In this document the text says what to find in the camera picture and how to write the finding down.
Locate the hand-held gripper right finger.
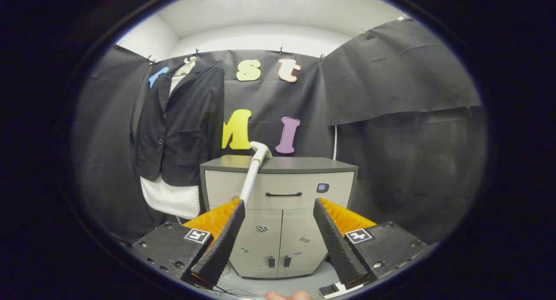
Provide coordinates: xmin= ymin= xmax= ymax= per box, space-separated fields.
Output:
xmin=313 ymin=198 xmax=428 ymax=290

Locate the black backdrop cloth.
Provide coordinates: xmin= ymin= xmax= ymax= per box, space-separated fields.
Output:
xmin=72 ymin=18 xmax=488 ymax=248

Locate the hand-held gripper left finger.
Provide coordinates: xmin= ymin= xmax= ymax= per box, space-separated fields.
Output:
xmin=130 ymin=199 xmax=246 ymax=290

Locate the black jacket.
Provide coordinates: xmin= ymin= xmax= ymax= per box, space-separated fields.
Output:
xmin=130 ymin=62 xmax=225 ymax=188

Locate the grey cabinet with dark top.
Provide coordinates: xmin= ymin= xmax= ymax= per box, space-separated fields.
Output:
xmin=200 ymin=155 xmax=359 ymax=280

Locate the tangle of thin floor cables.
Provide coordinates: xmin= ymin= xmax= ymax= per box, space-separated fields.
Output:
xmin=213 ymin=285 xmax=257 ymax=300

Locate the white shirt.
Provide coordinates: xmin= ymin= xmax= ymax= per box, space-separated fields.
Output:
xmin=140 ymin=59 xmax=201 ymax=220

